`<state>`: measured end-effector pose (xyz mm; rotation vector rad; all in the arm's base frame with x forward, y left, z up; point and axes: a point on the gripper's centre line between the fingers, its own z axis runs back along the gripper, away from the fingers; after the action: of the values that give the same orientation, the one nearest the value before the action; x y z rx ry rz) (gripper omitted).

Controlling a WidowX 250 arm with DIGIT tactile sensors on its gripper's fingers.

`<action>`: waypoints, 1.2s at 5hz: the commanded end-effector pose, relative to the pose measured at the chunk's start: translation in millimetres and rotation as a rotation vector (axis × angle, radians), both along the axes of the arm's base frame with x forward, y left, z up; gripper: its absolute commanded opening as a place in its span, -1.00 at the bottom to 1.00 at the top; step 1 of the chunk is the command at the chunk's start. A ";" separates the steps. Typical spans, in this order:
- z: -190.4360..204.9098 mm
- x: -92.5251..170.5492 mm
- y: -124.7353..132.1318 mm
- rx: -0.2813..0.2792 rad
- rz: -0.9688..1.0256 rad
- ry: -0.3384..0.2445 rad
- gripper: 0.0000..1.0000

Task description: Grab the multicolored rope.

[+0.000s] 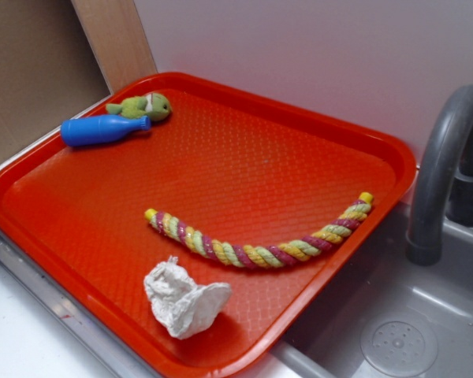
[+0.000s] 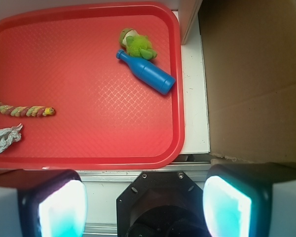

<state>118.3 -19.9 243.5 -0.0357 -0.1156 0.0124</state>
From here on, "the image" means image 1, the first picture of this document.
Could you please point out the red plastic tray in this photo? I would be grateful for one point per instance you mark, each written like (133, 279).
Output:
(241, 169)

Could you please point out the green plush fish toy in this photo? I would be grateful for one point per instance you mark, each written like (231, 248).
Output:
(156, 107)

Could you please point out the crumpled white paper towel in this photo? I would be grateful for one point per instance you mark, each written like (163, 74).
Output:
(183, 307)

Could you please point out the blue plastic bottle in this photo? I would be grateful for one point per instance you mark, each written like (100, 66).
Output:
(100, 129)

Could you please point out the grey toy sink basin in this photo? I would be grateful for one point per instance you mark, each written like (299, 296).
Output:
(382, 316)

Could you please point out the wooden board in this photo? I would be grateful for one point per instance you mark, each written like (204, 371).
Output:
(117, 38)

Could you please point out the grey toy faucet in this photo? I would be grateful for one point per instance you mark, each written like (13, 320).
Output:
(444, 186)

